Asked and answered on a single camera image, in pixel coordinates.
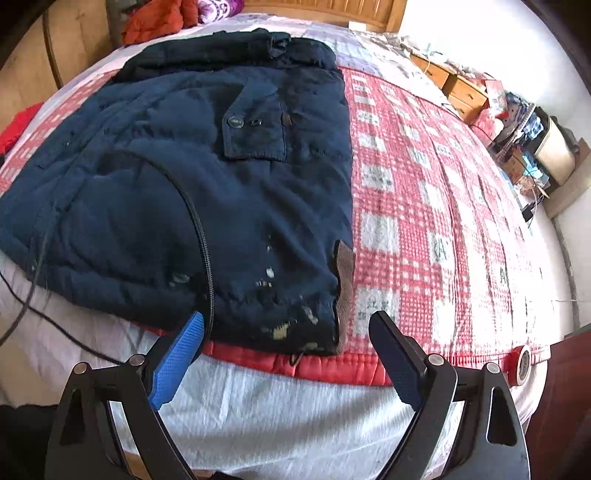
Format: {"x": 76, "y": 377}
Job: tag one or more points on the wooden nightstand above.
{"x": 434, "y": 71}
{"x": 468, "y": 97}

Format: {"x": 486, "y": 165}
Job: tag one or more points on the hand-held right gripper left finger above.
{"x": 178, "y": 360}

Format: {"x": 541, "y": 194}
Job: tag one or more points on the wooden bed headboard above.
{"x": 360, "y": 11}

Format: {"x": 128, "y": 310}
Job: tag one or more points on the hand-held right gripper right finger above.
{"x": 397, "y": 364}

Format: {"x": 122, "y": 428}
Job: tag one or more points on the orange padded jacket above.
{"x": 157, "y": 23}

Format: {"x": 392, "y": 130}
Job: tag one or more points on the pink bag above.
{"x": 485, "y": 124}

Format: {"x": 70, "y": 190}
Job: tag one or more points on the cardboard sheet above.
{"x": 572, "y": 198}

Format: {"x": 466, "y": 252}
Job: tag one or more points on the pastel patchwork bedsheet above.
{"x": 254, "y": 415}

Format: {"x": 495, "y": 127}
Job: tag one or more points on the red checked blanket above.
{"x": 438, "y": 207}

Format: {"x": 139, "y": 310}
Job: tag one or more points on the pile of blue clothes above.
{"x": 519, "y": 115}

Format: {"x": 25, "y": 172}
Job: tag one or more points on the navy padded jacket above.
{"x": 161, "y": 184}

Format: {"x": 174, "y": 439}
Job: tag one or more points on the red cloth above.
{"x": 18, "y": 127}

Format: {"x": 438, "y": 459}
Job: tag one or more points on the brown wooden door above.
{"x": 563, "y": 415}

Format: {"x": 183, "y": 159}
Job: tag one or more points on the beige woven box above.
{"x": 554, "y": 147}

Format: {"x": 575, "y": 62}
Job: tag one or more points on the wooden wardrobe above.
{"x": 69, "y": 41}

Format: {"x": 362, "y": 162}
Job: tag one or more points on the purple patterned pillow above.
{"x": 221, "y": 7}

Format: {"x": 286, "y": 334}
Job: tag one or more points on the cardboard box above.
{"x": 521, "y": 170}

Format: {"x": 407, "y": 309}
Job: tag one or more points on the nightstand clutter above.
{"x": 461, "y": 69}

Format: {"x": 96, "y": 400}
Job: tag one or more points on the tape roll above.
{"x": 510, "y": 364}

